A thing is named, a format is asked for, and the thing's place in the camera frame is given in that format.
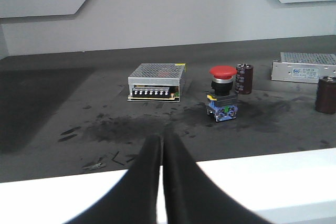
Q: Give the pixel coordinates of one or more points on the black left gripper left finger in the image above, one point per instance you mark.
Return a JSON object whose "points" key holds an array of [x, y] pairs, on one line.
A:
{"points": [[133, 198]]}

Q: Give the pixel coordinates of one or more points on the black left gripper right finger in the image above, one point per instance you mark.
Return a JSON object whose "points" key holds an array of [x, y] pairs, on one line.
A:
{"points": [[190, 196]]}

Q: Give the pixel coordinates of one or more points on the red mushroom push button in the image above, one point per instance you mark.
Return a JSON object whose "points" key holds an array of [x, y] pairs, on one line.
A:
{"points": [[222, 102]]}

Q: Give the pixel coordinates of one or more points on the silver mesh power supply left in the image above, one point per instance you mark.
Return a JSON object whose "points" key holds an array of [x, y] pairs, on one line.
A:
{"points": [[157, 82]]}

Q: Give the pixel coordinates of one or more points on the silver mesh power supply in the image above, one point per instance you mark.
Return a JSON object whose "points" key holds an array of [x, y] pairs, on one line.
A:
{"points": [[157, 82], [302, 67]]}

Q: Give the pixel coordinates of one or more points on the dark brown capacitor left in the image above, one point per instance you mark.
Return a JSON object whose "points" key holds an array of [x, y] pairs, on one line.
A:
{"points": [[244, 78]]}

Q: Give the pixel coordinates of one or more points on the dark brown capacitor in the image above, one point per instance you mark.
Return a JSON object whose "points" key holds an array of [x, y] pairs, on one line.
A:
{"points": [[325, 98], [244, 78]]}

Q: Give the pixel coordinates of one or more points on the dark brown capacitor right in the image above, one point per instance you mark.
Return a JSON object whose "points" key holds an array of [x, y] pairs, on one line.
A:
{"points": [[325, 98]]}

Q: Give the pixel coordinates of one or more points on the silver mesh power supply right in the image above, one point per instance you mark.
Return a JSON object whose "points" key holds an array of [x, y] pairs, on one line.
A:
{"points": [[302, 67]]}

